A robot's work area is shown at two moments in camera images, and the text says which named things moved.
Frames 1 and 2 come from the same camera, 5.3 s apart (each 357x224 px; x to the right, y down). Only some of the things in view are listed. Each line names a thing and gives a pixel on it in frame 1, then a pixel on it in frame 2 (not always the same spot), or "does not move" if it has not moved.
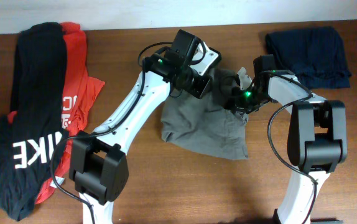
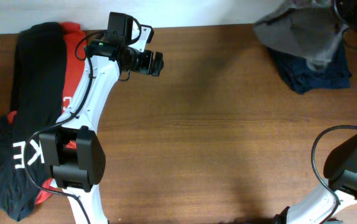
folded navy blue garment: (313, 53) does not move
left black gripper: (200, 87) -> (145, 64)
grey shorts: (204, 124) -> (310, 30)
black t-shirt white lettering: (27, 143) does not move
